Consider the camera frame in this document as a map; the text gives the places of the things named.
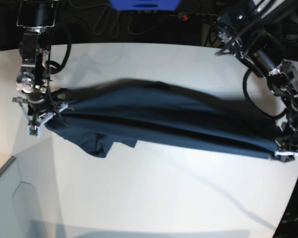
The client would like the dark blue t-shirt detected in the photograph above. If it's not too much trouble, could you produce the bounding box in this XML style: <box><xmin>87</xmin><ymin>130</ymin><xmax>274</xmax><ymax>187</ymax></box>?
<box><xmin>46</xmin><ymin>80</ymin><xmax>279</xmax><ymax>159</ymax></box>

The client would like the white power strip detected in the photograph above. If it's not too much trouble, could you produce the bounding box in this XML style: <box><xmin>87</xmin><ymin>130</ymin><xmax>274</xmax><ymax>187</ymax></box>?
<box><xmin>177</xmin><ymin>12</ymin><xmax>218</xmax><ymax>24</ymax></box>

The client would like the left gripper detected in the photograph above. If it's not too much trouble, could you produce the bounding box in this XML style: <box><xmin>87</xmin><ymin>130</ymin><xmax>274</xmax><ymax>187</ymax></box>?
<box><xmin>269</xmin><ymin>130</ymin><xmax>298</xmax><ymax>163</ymax></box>

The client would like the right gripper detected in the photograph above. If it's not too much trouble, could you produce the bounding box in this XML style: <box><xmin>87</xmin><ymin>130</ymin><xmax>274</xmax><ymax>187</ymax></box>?
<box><xmin>12</xmin><ymin>97</ymin><xmax>74</xmax><ymax>129</ymax></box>

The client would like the blue box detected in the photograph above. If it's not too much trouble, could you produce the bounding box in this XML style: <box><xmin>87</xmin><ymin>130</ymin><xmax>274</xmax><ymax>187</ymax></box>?
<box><xmin>109</xmin><ymin>0</ymin><xmax>181</xmax><ymax>11</ymax></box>

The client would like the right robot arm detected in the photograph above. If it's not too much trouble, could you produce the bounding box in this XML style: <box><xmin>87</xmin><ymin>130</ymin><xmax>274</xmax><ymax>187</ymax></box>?
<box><xmin>13</xmin><ymin>0</ymin><xmax>72</xmax><ymax>136</ymax></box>

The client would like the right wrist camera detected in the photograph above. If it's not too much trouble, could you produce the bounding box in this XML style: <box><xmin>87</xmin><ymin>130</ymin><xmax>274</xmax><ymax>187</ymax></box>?
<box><xmin>27</xmin><ymin>125</ymin><xmax>42</xmax><ymax>138</ymax></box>

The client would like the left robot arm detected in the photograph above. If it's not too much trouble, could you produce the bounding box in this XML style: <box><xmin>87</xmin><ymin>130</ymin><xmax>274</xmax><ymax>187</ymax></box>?
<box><xmin>214</xmin><ymin>0</ymin><xmax>298</xmax><ymax>162</ymax></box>

